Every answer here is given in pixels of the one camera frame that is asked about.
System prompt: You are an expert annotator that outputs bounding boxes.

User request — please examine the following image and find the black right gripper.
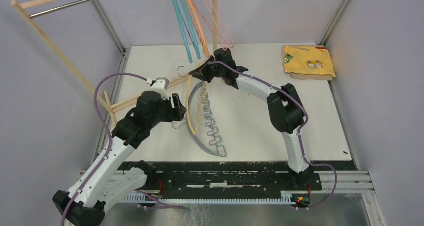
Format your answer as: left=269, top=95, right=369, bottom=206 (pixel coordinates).
left=189, top=56, right=225, bottom=84

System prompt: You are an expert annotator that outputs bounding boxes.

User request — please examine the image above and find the yellow plastic hanger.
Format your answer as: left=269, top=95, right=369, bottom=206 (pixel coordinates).
left=177, top=66, right=198, bottom=136

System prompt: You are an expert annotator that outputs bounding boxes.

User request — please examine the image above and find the orange wavy plastic hanger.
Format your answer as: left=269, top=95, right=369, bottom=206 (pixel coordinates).
left=184, top=0, right=210, bottom=57

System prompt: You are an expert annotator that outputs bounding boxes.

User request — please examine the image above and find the blue wavy plastic hanger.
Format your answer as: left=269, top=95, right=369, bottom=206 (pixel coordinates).
left=177, top=0, right=202, bottom=59

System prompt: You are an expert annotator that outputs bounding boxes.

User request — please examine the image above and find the pink wire hanger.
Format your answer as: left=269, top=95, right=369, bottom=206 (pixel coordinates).
left=193, top=0, right=235, bottom=50

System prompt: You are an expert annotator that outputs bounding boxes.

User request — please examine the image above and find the teal plastic hanger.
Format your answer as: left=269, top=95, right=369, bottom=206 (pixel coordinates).
left=172, top=0, right=193, bottom=63

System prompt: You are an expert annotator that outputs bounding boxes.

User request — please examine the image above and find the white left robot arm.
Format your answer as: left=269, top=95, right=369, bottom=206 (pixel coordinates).
left=53, top=91, right=187, bottom=225

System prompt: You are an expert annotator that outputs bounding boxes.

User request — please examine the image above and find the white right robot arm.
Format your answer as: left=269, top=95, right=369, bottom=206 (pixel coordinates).
left=189, top=48, right=313, bottom=190

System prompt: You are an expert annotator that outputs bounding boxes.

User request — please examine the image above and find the purple plastic hanger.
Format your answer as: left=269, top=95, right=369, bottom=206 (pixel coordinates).
left=190, top=82, right=228, bottom=158

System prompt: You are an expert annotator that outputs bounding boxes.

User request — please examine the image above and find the green plastic hanger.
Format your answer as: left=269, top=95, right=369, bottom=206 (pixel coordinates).
left=192, top=93, right=210, bottom=145

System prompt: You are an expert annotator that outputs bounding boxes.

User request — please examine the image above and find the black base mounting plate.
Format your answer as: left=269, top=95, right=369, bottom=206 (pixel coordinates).
left=141, top=161, right=322, bottom=199

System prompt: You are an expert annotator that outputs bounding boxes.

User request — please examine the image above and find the yellow printed folded cloth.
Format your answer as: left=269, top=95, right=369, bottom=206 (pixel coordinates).
left=282, top=45, right=336, bottom=81

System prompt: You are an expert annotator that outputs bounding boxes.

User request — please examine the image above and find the metal hanging rod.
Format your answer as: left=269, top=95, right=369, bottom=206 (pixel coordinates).
left=29, top=0, right=93, bottom=19

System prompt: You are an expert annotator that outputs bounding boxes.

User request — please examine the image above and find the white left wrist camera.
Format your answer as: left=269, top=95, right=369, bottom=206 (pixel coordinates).
left=146, top=77, right=170, bottom=98

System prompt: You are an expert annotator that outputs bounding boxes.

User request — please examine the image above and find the white slotted cable duct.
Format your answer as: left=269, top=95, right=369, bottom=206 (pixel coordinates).
left=120, top=192, right=310, bottom=207

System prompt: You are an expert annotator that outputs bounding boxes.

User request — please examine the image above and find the wooden clothes rack frame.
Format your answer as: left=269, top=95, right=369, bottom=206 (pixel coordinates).
left=10, top=0, right=221, bottom=124

